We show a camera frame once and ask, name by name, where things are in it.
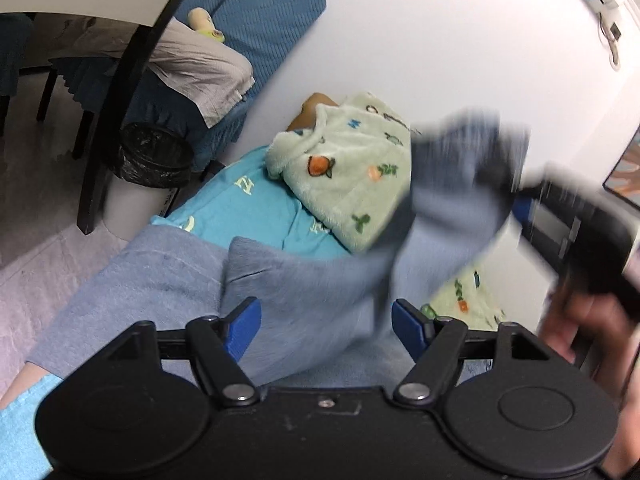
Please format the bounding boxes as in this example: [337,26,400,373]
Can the beige cloth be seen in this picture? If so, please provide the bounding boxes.
[49,12,254,129]

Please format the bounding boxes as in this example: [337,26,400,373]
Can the person's right hand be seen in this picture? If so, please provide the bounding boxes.
[539,277,633,401]

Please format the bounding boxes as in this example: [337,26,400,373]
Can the teal printed bed sheet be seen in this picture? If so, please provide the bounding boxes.
[0,145,353,480]

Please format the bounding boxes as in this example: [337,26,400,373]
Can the black bin with bag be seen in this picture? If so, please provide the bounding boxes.
[101,122,195,234]

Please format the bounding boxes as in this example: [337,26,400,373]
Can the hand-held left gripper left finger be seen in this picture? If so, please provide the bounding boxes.
[106,296,263,408]

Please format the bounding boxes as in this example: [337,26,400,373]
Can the green printed fleece blanket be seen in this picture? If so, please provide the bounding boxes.
[263,90,507,332]

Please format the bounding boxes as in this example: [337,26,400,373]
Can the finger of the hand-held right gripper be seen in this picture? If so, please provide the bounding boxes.
[512,172,558,228]

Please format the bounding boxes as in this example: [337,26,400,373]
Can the yellow plush toy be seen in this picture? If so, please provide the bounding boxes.
[188,7,227,42]

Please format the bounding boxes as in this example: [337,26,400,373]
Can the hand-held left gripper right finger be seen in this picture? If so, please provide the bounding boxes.
[391,298,552,408]

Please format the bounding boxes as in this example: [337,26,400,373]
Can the blue denim jeans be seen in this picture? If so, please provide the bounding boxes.
[25,109,532,391]

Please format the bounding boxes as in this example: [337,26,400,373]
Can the dark teal covered chair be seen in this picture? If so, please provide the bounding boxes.
[0,12,35,137]

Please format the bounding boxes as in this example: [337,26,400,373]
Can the person's right forearm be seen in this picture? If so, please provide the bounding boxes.
[597,390,640,480]

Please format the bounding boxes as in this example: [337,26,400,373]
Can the framed leaf wall picture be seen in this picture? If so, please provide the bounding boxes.
[602,124,640,212]

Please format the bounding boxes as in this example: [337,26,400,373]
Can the white wall pipe cover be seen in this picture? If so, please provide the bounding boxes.
[599,16,624,72]

